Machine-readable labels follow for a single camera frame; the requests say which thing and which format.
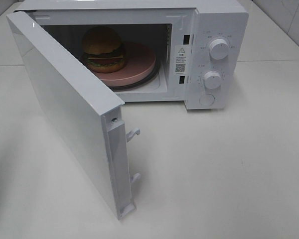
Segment pink round plate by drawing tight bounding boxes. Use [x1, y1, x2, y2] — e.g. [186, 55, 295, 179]
[95, 42, 156, 87]

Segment round white door button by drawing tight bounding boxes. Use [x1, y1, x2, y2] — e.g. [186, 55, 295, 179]
[199, 94, 215, 107]

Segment white microwave door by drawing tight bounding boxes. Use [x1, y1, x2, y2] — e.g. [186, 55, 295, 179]
[7, 11, 140, 219]

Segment toy hamburger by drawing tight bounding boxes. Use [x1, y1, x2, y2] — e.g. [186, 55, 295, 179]
[81, 26, 126, 73]

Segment glass microwave turntable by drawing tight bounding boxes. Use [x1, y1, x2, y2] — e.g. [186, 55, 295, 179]
[109, 61, 160, 91]

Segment lower white microwave knob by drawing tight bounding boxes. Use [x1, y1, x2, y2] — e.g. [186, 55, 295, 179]
[203, 71, 222, 90]

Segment white microwave knob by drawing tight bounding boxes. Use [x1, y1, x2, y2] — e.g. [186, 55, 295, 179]
[203, 71, 222, 90]
[208, 36, 230, 60]

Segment white warning label sticker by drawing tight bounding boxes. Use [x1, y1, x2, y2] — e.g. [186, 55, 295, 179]
[173, 45, 190, 75]

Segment white microwave oven body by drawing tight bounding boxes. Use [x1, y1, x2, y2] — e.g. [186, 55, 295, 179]
[15, 0, 249, 110]

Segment upper white microwave knob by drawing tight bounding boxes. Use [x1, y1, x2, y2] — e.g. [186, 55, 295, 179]
[208, 36, 230, 60]

